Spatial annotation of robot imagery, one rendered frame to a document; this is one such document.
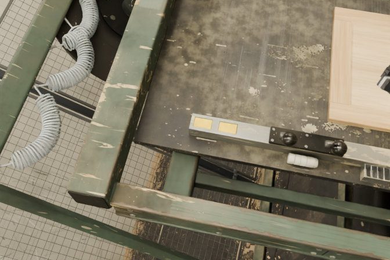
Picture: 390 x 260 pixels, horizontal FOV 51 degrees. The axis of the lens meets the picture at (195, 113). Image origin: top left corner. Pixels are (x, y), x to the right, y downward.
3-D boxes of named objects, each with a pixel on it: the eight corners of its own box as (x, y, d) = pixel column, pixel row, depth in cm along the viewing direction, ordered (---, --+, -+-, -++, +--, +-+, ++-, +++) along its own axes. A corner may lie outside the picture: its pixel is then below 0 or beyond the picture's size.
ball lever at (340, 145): (333, 152, 111) (347, 158, 98) (320, 150, 112) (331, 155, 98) (336, 138, 111) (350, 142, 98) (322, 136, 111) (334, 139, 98)
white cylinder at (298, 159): (286, 165, 113) (315, 170, 112) (288, 161, 110) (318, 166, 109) (286, 155, 114) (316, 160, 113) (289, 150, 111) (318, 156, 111)
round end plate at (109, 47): (191, 116, 182) (11, 28, 151) (185, 120, 186) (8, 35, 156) (221, -12, 220) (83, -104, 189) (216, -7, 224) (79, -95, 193)
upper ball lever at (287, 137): (289, 144, 112) (297, 148, 99) (275, 141, 113) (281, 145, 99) (292, 130, 112) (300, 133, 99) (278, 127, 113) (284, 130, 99)
